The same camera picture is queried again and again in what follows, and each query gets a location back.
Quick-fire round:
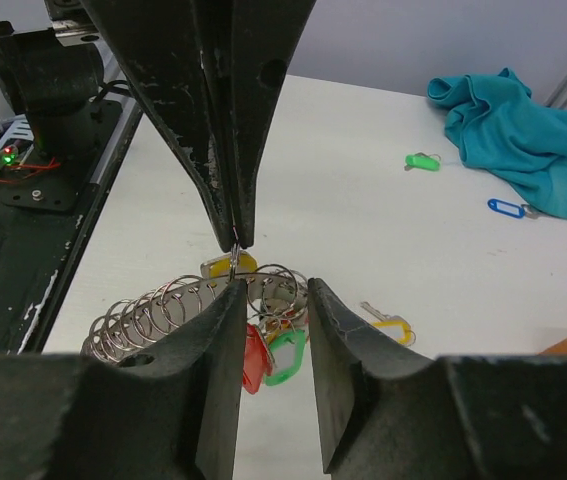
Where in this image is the red key tag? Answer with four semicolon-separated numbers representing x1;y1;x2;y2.
242;323;274;395

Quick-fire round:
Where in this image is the metal keyring organizer yellow handle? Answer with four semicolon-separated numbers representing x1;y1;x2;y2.
81;253;308;364

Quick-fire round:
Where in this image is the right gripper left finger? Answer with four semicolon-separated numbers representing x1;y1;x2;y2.
0;280;247;479

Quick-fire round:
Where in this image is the key with solid yellow tag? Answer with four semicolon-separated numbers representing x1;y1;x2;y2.
200;251;258;278

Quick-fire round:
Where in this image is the teal cloth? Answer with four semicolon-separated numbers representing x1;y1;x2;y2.
427;68;567;220

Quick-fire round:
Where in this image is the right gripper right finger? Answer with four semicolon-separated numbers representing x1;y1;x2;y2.
308;279;567;479

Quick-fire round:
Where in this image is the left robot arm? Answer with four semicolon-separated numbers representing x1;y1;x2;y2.
0;1;314;251

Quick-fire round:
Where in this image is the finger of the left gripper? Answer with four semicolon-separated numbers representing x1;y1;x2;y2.
83;1;236;252
212;1;315;248

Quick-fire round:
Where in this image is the key with yellow framed tag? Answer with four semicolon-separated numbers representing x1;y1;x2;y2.
360;301;417;347

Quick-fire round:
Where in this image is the key with blue tag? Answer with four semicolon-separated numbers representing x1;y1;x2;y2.
487;198;543;219

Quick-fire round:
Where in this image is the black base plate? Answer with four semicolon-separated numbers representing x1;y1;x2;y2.
0;93;141;354

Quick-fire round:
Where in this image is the green key tag on ring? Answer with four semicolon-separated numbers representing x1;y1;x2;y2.
264;329;307;387

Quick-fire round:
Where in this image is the key with green tag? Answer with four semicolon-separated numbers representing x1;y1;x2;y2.
404;152;441;172

